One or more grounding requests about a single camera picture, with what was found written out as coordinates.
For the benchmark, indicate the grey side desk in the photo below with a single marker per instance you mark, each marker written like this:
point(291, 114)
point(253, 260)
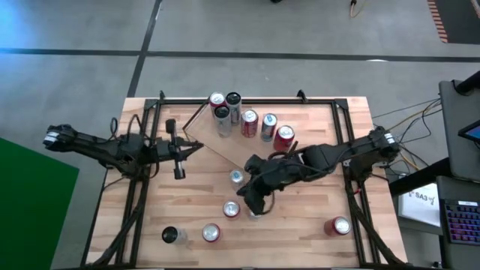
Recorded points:
point(455, 258)
point(461, 157)

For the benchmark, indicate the black aluminium rig frame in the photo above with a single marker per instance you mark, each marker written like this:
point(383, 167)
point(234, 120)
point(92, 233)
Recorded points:
point(281, 101)

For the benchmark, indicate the monitor with blue screen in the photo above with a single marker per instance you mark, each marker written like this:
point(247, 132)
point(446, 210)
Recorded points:
point(473, 132)

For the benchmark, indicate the white Celsius palm can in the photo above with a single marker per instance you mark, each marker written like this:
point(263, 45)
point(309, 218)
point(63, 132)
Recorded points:
point(234, 103)
point(169, 234)

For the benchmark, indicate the red Fanta strawberry can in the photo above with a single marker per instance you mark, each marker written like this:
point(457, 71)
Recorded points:
point(231, 208)
point(211, 232)
point(216, 99)

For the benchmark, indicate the wooden shelf with black frame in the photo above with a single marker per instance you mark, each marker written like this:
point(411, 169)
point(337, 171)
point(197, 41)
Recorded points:
point(210, 127)

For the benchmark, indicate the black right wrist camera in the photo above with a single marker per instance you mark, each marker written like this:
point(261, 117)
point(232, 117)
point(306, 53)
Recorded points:
point(255, 163)

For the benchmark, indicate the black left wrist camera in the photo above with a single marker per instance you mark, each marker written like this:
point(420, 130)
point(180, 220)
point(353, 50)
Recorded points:
point(171, 126)

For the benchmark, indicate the blue silver Red Bull can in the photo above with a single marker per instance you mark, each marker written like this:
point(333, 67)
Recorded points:
point(269, 123)
point(236, 176)
point(253, 216)

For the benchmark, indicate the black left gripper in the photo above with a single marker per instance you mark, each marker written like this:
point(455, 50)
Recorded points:
point(167, 147)

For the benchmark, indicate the red Coca-Cola can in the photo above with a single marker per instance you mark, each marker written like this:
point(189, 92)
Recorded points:
point(342, 225)
point(249, 120)
point(284, 135)

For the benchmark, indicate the black desk support bar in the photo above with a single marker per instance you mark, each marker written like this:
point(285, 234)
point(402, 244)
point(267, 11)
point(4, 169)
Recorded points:
point(416, 178)

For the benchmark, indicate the white SA3 paper sign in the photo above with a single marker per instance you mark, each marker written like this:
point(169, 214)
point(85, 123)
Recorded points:
point(420, 202)

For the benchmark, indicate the black hazard-striped floor mat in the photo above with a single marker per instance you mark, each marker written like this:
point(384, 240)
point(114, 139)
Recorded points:
point(461, 22)

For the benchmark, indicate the white Celsius peach can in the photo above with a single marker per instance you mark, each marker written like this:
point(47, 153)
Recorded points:
point(222, 116)

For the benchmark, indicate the backlit black keyboard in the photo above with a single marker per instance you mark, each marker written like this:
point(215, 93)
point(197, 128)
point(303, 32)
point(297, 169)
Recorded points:
point(463, 225)

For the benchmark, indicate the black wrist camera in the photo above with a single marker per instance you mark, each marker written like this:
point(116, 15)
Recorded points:
point(171, 126)
point(255, 163)

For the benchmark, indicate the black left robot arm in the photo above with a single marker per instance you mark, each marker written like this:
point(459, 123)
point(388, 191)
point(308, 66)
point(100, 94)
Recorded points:
point(105, 148)

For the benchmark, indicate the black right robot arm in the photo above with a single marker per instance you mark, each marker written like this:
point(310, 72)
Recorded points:
point(356, 150)

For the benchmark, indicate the green floor mat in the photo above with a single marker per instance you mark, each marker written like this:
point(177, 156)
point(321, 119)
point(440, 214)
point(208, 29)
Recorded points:
point(30, 210)

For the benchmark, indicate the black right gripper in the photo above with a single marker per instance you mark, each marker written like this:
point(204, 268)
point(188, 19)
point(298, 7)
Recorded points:
point(285, 170)

